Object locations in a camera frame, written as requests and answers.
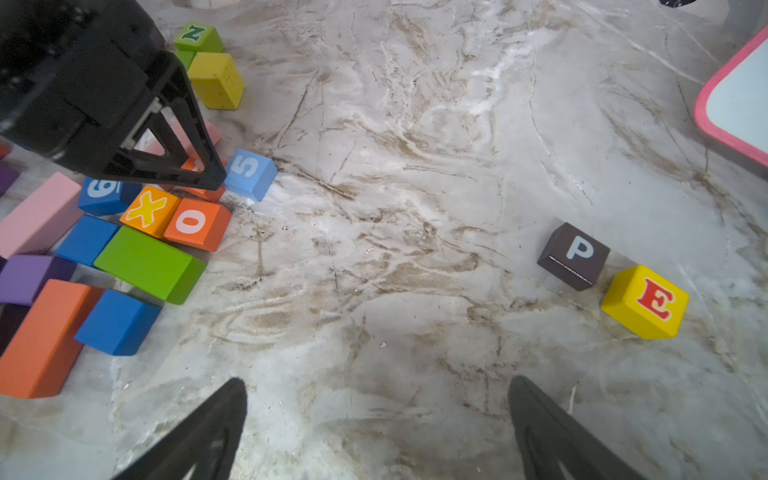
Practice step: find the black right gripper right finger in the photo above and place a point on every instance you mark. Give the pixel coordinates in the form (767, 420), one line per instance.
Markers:
(551, 442)

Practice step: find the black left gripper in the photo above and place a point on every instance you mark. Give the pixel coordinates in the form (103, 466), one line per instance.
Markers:
(85, 84)

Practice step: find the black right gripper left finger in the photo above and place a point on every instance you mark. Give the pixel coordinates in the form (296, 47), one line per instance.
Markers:
(203, 445)

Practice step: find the yellow E letter block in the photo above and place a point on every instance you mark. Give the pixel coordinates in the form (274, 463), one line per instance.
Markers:
(645, 303)

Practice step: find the dark brown P block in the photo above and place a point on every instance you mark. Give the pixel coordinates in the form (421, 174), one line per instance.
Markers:
(574, 257)

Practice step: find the green Z letter block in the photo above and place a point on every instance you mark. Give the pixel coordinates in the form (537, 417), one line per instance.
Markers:
(198, 37)

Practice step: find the orange X letter block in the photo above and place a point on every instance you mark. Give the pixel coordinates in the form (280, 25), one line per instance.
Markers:
(151, 211)

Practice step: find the orange O letter block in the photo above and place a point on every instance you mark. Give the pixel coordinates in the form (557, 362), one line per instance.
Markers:
(198, 224)

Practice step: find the yellow-green cube block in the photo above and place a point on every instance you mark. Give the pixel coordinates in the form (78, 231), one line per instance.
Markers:
(216, 80)

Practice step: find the light blue 5 block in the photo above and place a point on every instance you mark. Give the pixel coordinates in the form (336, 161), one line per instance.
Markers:
(250, 175)

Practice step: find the blue 9 number block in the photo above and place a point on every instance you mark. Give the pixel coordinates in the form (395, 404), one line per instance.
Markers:
(107, 197)

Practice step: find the long orange block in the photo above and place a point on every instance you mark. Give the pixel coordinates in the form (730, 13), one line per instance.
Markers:
(43, 350)

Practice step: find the long green block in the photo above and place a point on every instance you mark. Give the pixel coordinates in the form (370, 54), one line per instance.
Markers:
(150, 265)

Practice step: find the blue cube block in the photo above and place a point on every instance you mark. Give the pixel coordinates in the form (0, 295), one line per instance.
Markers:
(86, 240)

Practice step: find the long pink block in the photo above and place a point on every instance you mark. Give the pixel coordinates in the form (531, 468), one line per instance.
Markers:
(44, 217)

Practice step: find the purple block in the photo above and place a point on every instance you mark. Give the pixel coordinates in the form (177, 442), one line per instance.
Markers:
(23, 276)

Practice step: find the pink framed whiteboard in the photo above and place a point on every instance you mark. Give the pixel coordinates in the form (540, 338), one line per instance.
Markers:
(732, 105)

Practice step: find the blue block near camera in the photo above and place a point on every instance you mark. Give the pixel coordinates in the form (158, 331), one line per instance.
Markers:
(118, 324)

